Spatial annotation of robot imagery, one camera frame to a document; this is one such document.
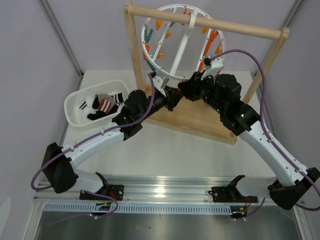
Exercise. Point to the white perforated plastic basket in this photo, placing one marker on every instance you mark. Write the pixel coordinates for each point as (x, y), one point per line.
(75, 116)

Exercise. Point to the white slotted cable duct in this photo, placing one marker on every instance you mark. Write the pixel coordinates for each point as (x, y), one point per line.
(202, 209)

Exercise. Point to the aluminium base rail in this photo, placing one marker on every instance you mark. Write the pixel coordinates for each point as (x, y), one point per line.
(167, 189)

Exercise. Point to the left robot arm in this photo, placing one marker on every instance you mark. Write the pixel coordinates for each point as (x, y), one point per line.
(60, 163)

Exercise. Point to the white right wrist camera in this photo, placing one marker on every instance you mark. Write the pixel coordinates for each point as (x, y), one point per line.
(213, 66)

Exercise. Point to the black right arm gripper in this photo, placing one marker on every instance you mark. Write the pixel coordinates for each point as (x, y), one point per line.
(190, 88)

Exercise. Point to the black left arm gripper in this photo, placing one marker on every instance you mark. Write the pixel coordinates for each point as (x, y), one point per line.
(174, 96)

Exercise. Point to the metal wall rail right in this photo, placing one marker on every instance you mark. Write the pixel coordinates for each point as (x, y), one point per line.
(274, 14)

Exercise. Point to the white round clip hanger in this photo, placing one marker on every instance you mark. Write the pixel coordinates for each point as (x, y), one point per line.
(171, 48)

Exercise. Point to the wooden hanger stand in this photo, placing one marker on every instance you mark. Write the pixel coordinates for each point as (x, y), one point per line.
(192, 118)

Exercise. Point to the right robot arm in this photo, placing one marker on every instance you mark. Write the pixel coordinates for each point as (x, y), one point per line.
(292, 179)

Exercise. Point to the metal wall rail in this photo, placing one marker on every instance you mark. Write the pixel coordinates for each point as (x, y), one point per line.
(274, 14)
(55, 25)

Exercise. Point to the metal wall rail left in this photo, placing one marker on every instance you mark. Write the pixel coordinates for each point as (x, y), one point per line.
(55, 25)

